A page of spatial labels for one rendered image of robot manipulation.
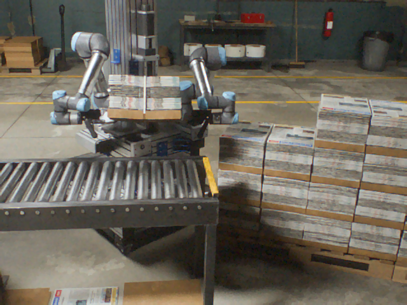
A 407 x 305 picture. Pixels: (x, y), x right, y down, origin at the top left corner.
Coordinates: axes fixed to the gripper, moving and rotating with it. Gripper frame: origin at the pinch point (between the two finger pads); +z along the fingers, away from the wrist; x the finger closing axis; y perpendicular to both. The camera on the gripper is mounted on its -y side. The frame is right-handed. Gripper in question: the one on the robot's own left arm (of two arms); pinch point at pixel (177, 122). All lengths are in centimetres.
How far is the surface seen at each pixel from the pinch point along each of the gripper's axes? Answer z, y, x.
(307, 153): -77, -19, 2
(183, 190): 0, -35, 46
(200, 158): -11.6, -20.7, 9.5
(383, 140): -115, -12, 22
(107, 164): 39.1, -22.9, 14.9
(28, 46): 224, 157, -543
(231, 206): -37, -54, -30
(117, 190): 31, -34, 43
